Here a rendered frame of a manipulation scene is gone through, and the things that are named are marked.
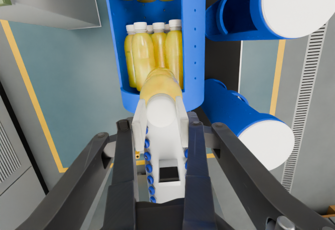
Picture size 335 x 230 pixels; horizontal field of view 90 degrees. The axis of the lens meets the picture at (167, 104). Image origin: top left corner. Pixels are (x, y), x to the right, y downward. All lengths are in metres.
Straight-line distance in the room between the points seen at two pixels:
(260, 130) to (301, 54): 1.44
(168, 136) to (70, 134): 1.49
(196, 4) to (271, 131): 0.62
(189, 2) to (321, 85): 2.09
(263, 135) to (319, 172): 2.26
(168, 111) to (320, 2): 0.72
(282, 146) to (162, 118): 0.78
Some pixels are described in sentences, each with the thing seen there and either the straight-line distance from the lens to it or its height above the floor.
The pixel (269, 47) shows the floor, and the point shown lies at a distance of 1.97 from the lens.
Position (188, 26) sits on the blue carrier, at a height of 1.21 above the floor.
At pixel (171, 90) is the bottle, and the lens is 0.24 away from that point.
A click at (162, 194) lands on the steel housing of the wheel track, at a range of 1.11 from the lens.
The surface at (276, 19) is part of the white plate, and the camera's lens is 0.75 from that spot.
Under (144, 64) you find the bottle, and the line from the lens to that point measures 0.53.
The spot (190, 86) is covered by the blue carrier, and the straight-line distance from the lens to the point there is 0.48.
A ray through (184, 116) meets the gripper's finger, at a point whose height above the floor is 1.53.
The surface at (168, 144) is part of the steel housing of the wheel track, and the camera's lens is 0.89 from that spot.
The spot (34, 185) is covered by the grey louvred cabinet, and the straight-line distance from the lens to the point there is 2.54.
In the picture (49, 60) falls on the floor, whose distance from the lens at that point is 1.97.
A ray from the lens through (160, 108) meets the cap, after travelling 0.21.
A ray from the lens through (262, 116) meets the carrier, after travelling 0.86.
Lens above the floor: 1.66
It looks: 70 degrees down
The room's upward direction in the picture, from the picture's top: 173 degrees clockwise
